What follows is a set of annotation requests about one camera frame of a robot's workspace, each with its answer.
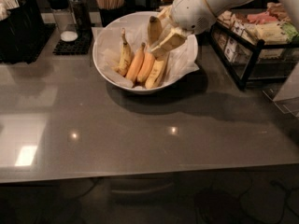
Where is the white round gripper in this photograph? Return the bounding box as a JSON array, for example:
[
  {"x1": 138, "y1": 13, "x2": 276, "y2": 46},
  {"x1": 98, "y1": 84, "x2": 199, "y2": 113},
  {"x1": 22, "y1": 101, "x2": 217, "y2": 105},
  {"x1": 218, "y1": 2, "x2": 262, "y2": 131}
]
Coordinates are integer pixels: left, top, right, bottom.
[{"x1": 149, "y1": 0, "x2": 219, "y2": 57}]

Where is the large front yellow banana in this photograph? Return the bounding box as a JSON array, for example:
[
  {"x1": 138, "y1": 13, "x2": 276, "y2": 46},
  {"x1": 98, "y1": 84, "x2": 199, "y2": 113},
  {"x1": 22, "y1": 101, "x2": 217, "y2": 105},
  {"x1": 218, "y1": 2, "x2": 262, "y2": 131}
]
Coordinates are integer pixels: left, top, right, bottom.
[{"x1": 148, "y1": 16, "x2": 163, "y2": 45}]

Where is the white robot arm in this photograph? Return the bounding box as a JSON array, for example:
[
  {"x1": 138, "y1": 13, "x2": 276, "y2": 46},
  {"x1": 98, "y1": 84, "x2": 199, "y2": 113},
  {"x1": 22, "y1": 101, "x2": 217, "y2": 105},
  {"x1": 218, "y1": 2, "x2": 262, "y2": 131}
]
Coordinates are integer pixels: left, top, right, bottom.
[{"x1": 149, "y1": 0, "x2": 299, "y2": 57}]

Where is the white ceramic bowl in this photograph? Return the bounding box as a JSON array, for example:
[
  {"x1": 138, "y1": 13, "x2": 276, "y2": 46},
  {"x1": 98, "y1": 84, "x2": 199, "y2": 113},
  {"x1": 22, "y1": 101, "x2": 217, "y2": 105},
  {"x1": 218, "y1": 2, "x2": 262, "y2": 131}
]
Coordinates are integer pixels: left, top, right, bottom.
[{"x1": 92, "y1": 10, "x2": 200, "y2": 95}]

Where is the white paper bowl liner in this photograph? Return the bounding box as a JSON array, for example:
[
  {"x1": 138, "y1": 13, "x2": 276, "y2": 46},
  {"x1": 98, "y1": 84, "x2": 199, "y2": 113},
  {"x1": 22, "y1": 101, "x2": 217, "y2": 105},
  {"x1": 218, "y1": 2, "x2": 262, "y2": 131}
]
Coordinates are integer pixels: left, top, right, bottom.
[{"x1": 91, "y1": 10, "x2": 201, "y2": 90}]

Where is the orange-yellow banana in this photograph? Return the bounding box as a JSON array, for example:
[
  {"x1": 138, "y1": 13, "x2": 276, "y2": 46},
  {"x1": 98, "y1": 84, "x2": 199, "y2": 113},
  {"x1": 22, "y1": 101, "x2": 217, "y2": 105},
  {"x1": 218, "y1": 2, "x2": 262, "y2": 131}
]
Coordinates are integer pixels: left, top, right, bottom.
[
  {"x1": 126, "y1": 42, "x2": 146, "y2": 83},
  {"x1": 137, "y1": 52, "x2": 155, "y2": 83}
]

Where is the right yellow banana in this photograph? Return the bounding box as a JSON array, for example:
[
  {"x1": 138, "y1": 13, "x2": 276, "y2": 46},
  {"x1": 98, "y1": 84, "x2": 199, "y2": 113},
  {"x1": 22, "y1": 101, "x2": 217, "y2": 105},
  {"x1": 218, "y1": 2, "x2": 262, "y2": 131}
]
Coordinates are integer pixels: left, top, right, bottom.
[{"x1": 145, "y1": 54, "x2": 168, "y2": 89}]

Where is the left spotted yellow banana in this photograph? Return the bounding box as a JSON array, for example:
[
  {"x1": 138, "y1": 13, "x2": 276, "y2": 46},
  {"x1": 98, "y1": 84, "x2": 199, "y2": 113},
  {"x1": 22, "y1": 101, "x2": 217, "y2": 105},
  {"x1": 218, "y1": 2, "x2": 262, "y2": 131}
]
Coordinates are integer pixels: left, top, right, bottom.
[{"x1": 118, "y1": 28, "x2": 132, "y2": 76}]

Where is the orange-yellow middle banana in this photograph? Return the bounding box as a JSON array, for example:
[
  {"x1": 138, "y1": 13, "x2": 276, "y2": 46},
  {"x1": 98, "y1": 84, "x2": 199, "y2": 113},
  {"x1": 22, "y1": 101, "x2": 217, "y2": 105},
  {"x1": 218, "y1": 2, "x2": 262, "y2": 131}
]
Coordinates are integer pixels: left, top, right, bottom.
[{"x1": 126, "y1": 42, "x2": 146, "y2": 83}]

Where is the cup of wooden stirrers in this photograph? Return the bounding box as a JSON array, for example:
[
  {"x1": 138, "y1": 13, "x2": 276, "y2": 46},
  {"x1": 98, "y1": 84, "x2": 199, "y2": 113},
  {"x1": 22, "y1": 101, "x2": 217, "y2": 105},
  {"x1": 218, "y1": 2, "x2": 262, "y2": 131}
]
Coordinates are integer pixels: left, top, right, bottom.
[{"x1": 95, "y1": 0, "x2": 124, "y2": 27}]

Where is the dark pepper shaker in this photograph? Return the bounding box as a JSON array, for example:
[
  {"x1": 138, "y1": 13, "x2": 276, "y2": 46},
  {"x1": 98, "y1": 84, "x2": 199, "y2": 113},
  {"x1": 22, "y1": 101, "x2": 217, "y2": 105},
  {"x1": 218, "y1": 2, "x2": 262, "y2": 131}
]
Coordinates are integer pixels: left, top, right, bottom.
[{"x1": 69, "y1": 0, "x2": 92, "y2": 31}]

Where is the glass sugar dispenser black lid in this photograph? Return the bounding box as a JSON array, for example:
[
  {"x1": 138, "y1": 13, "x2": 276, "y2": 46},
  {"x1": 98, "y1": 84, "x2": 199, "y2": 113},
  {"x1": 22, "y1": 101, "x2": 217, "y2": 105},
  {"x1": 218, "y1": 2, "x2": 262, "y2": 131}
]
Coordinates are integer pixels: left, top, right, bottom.
[{"x1": 48, "y1": 0, "x2": 78, "y2": 42}]

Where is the large black rubber mat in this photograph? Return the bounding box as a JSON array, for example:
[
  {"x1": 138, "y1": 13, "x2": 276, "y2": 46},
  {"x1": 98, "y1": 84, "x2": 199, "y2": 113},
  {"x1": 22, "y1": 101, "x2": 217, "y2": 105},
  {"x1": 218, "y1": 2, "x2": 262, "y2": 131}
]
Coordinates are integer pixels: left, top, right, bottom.
[{"x1": 0, "y1": 23, "x2": 55, "y2": 64}]

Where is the black container with packets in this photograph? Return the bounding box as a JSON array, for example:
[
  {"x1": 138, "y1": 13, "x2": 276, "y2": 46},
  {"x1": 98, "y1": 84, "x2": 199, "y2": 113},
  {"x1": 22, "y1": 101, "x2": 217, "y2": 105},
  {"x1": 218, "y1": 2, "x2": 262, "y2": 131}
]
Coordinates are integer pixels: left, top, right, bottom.
[{"x1": 0, "y1": 0, "x2": 45, "y2": 51}]

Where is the black wire condiment rack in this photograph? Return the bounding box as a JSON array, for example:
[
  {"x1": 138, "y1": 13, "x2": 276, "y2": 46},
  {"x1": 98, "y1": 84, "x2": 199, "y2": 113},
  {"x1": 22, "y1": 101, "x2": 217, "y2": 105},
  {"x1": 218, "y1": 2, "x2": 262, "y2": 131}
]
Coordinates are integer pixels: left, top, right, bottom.
[{"x1": 209, "y1": 16, "x2": 299, "y2": 90}]

